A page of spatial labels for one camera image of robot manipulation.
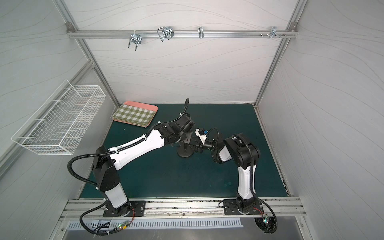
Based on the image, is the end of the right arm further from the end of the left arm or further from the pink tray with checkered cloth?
the pink tray with checkered cloth

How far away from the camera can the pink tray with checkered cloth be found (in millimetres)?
1103

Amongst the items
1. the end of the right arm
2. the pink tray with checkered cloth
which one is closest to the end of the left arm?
the end of the right arm
